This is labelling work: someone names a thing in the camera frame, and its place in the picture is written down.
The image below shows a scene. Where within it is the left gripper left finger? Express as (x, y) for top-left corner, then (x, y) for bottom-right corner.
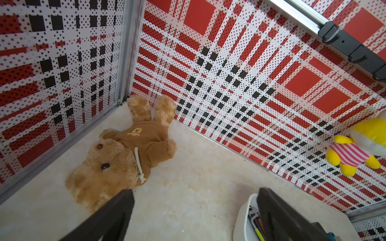
(62, 189), (135, 241)

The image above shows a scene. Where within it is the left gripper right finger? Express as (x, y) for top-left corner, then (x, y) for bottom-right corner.
(257, 188), (330, 241)

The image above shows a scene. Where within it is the red hex key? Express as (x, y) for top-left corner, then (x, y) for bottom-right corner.
(258, 219), (264, 233)

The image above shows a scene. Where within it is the green hex key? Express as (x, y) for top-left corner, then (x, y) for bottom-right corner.
(248, 210), (266, 241)

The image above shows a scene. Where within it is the white plastic storage box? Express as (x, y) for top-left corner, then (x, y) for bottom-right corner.
(233, 193), (262, 241)

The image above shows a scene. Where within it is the brown teddy bear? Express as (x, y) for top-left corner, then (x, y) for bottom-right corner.
(65, 95), (177, 213)

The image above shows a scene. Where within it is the yellow frog plush toy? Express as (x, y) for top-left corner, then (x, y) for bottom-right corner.
(326, 110), (386, 177)

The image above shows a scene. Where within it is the black hook rail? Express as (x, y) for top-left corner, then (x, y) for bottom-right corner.
(318, 21), (386, 82)

